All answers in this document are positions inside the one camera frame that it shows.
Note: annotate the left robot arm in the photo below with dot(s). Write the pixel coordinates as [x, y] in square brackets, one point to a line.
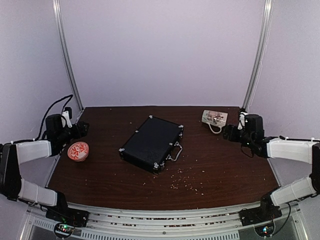
[55, 133]

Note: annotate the aluminium frame post right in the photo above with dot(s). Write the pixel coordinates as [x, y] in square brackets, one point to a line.
[261, 47]

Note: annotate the white mug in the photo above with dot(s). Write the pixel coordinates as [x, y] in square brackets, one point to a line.
[216, 120]

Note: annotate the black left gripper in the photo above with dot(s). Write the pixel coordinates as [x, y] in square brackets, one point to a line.
[83, 132]

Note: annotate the aluminium frame post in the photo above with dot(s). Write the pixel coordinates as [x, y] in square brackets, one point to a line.
[261, 47]
[66, 57]

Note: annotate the red white patterned bowl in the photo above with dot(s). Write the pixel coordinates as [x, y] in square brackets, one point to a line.
[78, 151]

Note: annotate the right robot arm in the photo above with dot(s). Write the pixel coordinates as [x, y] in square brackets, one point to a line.
[250, 133]

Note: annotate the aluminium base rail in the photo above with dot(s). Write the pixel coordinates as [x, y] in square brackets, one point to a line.
[220, 223]

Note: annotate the aluminium frame post left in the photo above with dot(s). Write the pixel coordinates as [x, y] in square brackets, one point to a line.
[66, 57]

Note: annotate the black poker set case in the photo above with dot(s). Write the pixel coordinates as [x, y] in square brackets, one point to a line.
[154, 143]

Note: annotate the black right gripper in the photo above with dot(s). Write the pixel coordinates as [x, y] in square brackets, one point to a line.
[226, 133]

